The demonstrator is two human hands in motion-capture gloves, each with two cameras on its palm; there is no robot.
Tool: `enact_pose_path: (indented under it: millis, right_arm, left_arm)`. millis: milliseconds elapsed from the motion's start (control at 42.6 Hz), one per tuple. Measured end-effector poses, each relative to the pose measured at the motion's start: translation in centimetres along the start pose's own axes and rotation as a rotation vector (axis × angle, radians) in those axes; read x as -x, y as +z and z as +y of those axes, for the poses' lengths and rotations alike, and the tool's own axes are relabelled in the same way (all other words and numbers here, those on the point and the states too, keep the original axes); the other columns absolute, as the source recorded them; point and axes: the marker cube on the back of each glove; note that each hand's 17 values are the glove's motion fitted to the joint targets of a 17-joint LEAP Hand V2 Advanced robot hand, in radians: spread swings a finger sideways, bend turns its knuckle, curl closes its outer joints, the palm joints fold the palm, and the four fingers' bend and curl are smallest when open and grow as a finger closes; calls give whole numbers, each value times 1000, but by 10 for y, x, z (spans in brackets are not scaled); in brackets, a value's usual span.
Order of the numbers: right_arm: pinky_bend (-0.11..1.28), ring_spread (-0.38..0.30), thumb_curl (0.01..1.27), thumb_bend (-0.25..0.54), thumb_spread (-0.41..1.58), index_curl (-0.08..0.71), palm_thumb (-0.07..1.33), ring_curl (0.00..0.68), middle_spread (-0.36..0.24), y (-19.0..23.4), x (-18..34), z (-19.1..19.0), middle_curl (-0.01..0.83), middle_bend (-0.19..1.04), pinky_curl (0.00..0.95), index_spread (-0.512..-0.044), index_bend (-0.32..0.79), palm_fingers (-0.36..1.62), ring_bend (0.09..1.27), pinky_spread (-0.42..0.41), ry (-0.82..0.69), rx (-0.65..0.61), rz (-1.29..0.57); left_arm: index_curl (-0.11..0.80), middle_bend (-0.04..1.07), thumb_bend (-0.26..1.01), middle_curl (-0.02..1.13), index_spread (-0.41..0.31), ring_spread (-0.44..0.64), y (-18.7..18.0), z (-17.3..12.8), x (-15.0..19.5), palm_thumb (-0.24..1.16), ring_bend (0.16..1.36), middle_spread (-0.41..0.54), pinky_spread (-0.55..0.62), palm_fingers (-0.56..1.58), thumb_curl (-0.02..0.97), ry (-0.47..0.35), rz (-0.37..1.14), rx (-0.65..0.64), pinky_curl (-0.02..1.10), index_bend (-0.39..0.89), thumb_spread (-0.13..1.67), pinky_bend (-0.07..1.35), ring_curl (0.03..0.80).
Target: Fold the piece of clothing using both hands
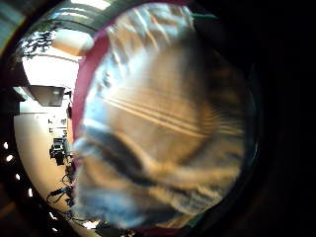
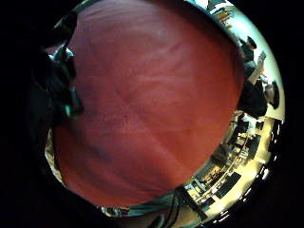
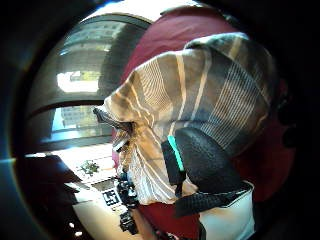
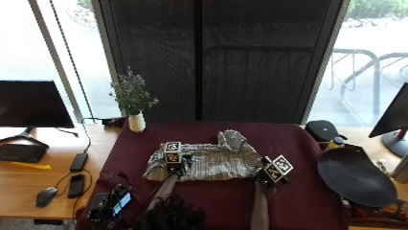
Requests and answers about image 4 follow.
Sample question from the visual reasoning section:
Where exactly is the black adapter box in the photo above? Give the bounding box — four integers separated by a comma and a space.
101, 117, 125, 127

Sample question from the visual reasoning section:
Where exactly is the person's right hand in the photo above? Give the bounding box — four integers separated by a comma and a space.
254, 156, 291, 189

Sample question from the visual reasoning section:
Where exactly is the blind pull cord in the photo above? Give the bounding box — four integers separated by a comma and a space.
48, 0, 96, 120

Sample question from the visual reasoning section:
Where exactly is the metal bicycle rack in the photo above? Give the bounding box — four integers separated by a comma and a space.
323, 47, 408, 124

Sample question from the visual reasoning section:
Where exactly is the person's left hand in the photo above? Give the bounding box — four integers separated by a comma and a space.
165, 154, 194, 178

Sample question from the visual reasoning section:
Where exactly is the black pouch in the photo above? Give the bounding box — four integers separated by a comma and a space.
303, 119, 348, 143

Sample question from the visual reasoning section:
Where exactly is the black power bank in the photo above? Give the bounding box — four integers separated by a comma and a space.
69, 151, 89, 173

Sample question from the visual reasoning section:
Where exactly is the black computer monitor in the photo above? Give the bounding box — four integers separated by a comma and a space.
0, 80, 77, 144

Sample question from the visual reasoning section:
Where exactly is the right glove marker cube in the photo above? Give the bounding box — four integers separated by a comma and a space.
263, 154, 295, 183

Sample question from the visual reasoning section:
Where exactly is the left glove marker cube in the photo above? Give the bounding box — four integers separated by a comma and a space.
163, 141, 183, 165

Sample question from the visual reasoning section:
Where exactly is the white vase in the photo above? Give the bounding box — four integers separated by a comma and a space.
127, 110, 146, 133

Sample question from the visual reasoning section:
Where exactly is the dark red tablecloth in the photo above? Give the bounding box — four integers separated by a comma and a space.
76, 120, 351, 230

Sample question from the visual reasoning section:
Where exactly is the striped grey shirt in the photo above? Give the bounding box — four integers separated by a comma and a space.
142, 128, 266, 183

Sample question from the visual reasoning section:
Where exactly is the dark monitor with round stand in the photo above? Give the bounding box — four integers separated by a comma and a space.
368, 81, 408, 158

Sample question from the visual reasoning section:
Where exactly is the glove marker cube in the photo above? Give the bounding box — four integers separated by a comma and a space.
263, 154, 295, 183
163, 141, 183, 165

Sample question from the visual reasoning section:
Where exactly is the yellow capped bottle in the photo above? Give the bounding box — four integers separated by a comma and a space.
325, 136, 347, 151

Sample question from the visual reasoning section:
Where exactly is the black cable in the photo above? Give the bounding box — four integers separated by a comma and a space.
54, 116, 111, 154

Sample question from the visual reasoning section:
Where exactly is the black device with lit screen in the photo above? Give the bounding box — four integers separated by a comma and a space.
86, 184, 134, 223

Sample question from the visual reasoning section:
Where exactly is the black keyboard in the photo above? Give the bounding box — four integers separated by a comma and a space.
0, 143, 48, 164

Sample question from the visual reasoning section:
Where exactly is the yellow flat object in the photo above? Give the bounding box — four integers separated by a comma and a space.
10, 161, 52, 171

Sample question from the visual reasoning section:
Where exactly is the black oval tray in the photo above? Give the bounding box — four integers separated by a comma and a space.
316, 145, 399, 208

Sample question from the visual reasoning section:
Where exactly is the grey computer mouse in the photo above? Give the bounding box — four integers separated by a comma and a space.
34, 186, 58, 209

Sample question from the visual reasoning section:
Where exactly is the black smartphone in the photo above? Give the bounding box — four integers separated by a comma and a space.
66, 173, 86, 199

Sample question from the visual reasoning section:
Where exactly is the bunch of small flowers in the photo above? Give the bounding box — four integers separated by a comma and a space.
109, 66, 161, 116

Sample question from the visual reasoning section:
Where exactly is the black mesh window blind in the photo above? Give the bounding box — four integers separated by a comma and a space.
90, 0, 351, 125

